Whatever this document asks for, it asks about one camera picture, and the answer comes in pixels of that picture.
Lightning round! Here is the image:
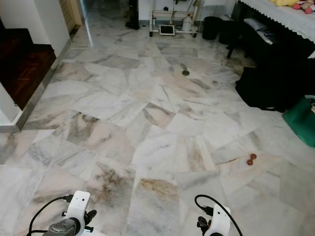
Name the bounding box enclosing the pink plush toy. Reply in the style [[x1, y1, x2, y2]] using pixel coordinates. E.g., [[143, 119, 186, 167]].
[[292, 0, 315, 14]]

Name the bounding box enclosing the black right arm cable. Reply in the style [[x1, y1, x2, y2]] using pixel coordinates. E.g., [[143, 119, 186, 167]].
[[194, 195, 244, 236]]

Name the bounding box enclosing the black waste bin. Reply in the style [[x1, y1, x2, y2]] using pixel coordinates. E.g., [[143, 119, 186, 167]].
[[202, 16, 223, 41], [219, 20, 237, 46]]

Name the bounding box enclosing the white plastic bottle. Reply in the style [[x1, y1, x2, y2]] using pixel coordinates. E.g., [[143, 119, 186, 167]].
[[182, 14, 193, 32]]

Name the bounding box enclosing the black floor stand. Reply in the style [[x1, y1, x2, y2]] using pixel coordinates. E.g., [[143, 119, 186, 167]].
[[125, 0, 141, 30]]

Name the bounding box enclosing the grey seat cushion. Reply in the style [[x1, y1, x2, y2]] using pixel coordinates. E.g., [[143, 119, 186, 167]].
[[245, 18, 280, 46]]

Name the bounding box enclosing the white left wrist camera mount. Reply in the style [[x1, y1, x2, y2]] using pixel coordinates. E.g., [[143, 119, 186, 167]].
[[66, 191, 91, 233]]

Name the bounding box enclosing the white metal cart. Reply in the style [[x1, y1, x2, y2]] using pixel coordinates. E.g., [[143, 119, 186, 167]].
[[149, 0, 198, 38]]

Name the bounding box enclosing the table with white tablecloth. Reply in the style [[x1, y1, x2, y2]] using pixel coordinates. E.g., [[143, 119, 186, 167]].
[[238, 0, 315, 45]]

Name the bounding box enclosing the black bag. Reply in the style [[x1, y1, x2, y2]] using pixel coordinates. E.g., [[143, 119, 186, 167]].
[[235, 66, 315, 113]]

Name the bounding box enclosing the white framed tablet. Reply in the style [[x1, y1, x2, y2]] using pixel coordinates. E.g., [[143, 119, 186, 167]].
[[159, 25, 176, 36]]

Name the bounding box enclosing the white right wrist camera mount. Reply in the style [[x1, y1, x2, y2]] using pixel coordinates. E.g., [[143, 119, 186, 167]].
[[208, 204, 231, 236]]

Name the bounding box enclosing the wooden door frame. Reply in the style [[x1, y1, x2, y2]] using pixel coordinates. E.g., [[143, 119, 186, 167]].
[[59, 0, 84, 34]]

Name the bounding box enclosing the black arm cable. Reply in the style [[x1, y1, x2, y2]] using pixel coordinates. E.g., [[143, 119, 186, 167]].
[[194, 195, 244, 236], [28, 195, 74, 236]]

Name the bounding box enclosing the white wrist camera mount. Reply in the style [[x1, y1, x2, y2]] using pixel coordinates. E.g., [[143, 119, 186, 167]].
[[66, 191, 91, 233], [208, 204, 231, 236]]

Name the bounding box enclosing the green bag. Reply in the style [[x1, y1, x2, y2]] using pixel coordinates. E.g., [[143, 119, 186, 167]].
[[282, 96, 315, 148]]

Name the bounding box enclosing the yellow plush toy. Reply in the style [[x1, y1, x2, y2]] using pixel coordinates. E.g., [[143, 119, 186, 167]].
[[269, 0, 299, 7]]

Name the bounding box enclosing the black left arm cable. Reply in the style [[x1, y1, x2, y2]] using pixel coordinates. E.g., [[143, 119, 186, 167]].
[[28, 195, 74, 236]]

